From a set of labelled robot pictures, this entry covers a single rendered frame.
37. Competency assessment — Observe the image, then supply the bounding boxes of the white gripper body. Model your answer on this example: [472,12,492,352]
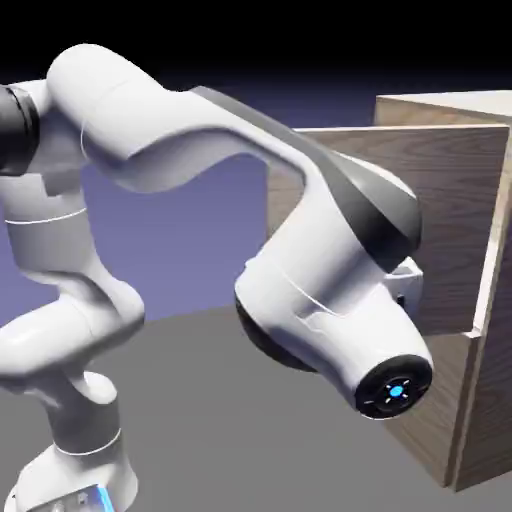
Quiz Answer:
[384,256,425,318]

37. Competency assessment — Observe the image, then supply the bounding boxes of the large wood cabinet door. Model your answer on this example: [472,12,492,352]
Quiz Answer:
[266,124,512,338]

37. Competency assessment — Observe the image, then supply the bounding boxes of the light wood cabinet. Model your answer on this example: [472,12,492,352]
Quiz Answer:
[266,89,512,494]

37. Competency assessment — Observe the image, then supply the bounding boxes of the small wood cabinet door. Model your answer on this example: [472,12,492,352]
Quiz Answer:
[382,330,476,490]

